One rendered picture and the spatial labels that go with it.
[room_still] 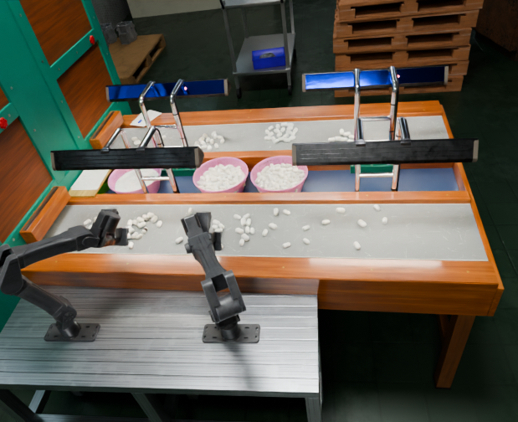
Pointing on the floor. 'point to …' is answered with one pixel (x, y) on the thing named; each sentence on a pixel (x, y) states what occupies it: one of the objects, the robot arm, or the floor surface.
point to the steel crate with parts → (510, 26)
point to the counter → (143, 8)
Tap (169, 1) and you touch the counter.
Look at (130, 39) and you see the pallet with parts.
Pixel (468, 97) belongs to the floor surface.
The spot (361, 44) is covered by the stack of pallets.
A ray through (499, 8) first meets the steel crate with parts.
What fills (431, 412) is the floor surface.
